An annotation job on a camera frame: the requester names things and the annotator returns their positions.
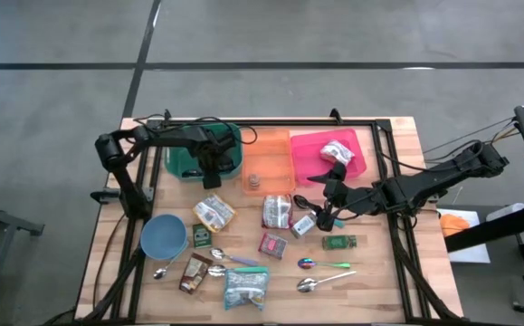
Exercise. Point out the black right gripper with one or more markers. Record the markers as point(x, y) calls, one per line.
point(347, 197)

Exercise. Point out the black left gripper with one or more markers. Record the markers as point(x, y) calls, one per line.
point(216, 151)

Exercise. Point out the dark metal spoon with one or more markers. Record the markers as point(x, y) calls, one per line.
point(191, 173)

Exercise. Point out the yellow ramen packet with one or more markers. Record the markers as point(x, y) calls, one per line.
point(214, 213)

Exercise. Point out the white label spice jar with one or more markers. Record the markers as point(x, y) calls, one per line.
point(303, 225)

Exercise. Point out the white snack packet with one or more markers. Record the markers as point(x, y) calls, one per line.
point(336, 151)

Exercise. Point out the red ramen packet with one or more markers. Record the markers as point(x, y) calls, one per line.
point(277, 212)

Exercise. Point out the dark green spice tin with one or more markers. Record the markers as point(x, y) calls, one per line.
point(202, 236)

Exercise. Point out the red spice tin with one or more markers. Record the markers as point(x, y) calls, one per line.
point(273, 246)

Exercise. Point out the blue ramen packet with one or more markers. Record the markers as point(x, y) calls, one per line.
point(245, 290)

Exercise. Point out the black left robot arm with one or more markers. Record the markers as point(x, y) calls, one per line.
point(162, 136)

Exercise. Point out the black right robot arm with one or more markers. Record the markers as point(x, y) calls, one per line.
point(447, 174)

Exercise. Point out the teal green plastic bin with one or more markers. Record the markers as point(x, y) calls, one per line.
point(180, 158)

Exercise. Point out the small glass spice jar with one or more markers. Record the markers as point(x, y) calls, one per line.
point(254, 181)

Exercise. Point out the pink plastic tray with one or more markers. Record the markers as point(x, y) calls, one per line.
point(307, 154)

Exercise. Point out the green label spice jar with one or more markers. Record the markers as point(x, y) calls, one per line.
point(339, 242)

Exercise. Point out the orange plastic tray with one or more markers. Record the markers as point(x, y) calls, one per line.
point(268, 154)

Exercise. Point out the blue cup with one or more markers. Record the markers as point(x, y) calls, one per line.
point(164, 236)

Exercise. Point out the plain silver spoon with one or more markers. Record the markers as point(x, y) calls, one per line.
point(307, 284)

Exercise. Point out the brown snack packet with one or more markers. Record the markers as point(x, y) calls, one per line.
point(195, 274)

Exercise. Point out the orange cloth object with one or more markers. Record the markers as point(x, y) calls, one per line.
point(454, 225)

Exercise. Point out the white paper sheet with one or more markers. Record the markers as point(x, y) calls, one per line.
point(474, 251)

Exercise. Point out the white plastic container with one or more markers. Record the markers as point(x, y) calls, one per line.
point(506, 212)

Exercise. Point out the black frame clamp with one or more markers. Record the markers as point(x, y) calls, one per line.
point(335, 116)
point(167, 115)

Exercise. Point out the black aluminium table frame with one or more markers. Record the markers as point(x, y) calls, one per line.
point(266, 122)

